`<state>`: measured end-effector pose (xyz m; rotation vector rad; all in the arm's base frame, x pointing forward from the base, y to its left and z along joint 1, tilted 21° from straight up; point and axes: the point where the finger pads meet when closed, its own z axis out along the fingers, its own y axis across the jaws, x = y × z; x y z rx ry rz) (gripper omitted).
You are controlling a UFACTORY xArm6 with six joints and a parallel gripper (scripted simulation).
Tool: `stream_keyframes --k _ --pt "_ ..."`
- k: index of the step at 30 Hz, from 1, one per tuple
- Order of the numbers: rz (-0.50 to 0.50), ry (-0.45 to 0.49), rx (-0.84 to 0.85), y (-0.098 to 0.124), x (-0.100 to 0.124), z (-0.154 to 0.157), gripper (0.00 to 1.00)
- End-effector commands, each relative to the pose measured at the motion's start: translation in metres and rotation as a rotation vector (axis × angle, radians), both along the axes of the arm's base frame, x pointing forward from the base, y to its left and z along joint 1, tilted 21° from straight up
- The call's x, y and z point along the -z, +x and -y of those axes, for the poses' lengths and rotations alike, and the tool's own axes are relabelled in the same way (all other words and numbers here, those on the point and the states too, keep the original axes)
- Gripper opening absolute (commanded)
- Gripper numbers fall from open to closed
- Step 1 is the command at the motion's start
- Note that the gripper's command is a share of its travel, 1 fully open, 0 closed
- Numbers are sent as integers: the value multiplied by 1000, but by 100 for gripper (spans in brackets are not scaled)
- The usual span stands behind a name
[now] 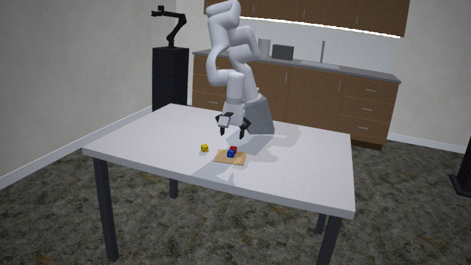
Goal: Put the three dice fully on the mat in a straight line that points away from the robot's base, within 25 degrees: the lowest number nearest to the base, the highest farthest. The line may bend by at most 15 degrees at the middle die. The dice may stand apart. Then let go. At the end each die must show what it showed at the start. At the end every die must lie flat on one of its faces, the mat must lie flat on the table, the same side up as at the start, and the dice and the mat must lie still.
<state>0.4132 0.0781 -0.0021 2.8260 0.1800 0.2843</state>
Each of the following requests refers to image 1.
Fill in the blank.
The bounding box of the blue die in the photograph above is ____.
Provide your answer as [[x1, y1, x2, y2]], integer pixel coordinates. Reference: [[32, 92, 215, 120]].
[[227, 149, 235, 158]]

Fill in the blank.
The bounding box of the tan flat mat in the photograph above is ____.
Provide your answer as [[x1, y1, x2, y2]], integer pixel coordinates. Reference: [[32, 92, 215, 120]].
[[213, 149, 247, 165]]

